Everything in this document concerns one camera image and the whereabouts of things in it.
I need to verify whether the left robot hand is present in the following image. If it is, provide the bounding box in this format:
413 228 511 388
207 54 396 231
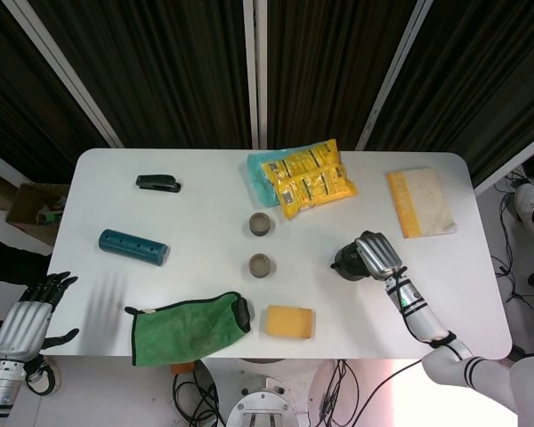
0 270 80 362

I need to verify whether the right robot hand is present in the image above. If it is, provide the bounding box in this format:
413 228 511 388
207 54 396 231
353 230 409 281

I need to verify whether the black teapot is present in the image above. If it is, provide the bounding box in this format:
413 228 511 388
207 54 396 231
330 239 375 282

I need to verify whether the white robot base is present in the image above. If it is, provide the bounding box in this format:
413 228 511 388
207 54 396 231
195 358 339 427

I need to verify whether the dark ceramic cup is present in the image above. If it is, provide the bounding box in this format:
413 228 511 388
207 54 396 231
247 212 277 239
247 252 278 280

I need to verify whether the black and white sneaker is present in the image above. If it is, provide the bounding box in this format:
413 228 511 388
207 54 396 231
25 353 63 396

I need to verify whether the black trouser leg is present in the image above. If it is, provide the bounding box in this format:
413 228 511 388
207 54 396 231
0 229 50 284

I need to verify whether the yellow and white book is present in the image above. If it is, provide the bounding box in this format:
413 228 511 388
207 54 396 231
385 166 458 240

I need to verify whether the yellow snack bag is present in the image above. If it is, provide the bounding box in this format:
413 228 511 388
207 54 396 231
260 138 360 220

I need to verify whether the yellow sponge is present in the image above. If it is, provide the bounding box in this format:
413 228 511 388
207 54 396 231
265 304 317 341

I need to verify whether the cardboard box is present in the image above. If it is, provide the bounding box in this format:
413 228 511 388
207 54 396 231
4 181 71 248

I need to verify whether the teal plastic tube with holes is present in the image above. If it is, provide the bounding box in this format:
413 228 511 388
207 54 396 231
98 228 171 268

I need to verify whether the teal plastic bag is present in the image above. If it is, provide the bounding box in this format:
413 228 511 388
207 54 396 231
247 149 286 208

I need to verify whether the white and black device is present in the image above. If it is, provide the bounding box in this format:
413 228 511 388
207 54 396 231
514 181 534 241

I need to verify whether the green cloth with black trim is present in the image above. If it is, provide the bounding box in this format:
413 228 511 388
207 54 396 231
124 291 254 367

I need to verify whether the black stapler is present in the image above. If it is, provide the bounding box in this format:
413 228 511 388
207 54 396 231
135 173 182 194

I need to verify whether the dark pleated curtain panel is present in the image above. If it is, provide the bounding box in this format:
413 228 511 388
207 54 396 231
28 0 255 149
0 0 117 173
266 0 422 150
368 0 534 188

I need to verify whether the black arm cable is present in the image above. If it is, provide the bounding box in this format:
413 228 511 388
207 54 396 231
368 266 457 401

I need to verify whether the black floor cable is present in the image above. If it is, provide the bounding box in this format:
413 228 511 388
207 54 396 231
172 359 222 426
319 359 361 422
489 255 534 308

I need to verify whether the white partition post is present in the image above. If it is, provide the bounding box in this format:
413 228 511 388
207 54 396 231
354 0 435 151
0 144 23 186
242 0 269 150
473 128 534 197
12 0 125 149

